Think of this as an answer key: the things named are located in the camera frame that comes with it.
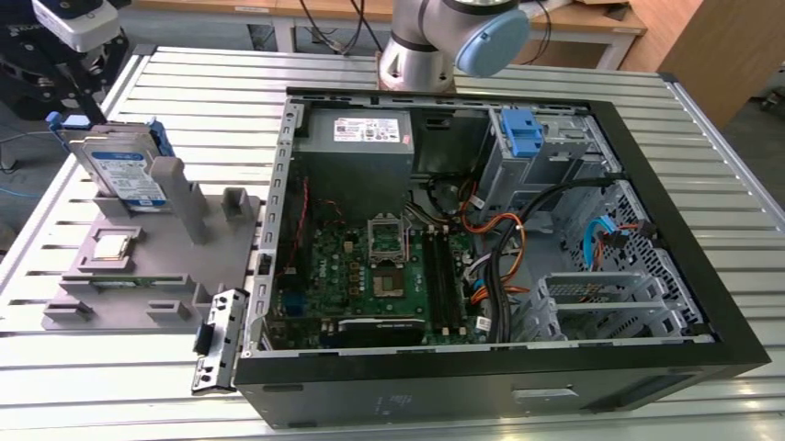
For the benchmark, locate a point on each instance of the grey optical drive bay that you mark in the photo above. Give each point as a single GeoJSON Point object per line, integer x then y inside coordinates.
{"type": "Point", "coordinates": [552, 170]}

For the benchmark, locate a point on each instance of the black RAM slot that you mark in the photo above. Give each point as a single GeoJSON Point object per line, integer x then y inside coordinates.
{"type": "Point", "coordinates": [434, 275]}
{"type": "Point", "coordinates": [453, 275]}

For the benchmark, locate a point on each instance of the blue drive latch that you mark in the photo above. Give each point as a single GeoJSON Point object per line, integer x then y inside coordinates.
{"type": "Point", "coordinates": [521, 133]}

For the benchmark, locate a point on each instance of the hard disk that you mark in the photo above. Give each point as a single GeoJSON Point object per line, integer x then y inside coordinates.
{"type": "Point", "coordinates": [129, 179]}

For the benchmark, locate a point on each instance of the wooden desk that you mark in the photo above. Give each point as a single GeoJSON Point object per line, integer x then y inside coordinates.
{"type": "Point", "coordinates": [185, 7]}

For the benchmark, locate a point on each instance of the green RAM stick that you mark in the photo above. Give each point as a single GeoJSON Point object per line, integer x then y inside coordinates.
{"type": "Point", "coordinates": [141, 280]}

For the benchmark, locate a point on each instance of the black open PC case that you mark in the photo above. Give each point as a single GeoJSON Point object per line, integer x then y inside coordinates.
{"type": "Point", "coordinates": [429, 390]}

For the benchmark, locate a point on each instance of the grey parts rack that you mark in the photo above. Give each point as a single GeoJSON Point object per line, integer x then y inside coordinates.
{"type": "Point", "coordinates": [185, 285]}

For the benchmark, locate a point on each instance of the green motherboard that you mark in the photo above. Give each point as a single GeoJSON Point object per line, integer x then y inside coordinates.
{"type": "Point", "coordinates": [331, 275]}

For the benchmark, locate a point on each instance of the grey power supply unit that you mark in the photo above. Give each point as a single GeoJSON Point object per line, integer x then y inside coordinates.
{"type": "Point", "coordinates": [355, 184]}

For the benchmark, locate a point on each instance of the black graphics card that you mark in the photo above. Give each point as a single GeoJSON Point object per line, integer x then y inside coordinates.
{"type": "Point", "coordinates": [381, 333]}

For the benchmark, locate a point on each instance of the CPU socket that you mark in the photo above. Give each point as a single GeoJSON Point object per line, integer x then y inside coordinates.
{"type": "Point", "coordinates": [389, 282]}

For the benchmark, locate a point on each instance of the silver CPU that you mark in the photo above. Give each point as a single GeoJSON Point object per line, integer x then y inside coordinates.
{"type": "Point", "coordinates": [111, 245]}

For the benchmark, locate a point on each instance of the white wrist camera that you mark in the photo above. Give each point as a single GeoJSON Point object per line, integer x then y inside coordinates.
{"type": "Point", "coordinates": [79, 23]}

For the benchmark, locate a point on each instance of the grey metal slot bracket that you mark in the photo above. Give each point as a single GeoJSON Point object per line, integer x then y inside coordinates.
{"type": "Point", "coordinates": [223, 340]}

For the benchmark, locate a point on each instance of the wooden cabinet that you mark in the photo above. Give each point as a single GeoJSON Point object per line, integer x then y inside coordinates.
{"type": "Point", "coordinates": [724, 55]}

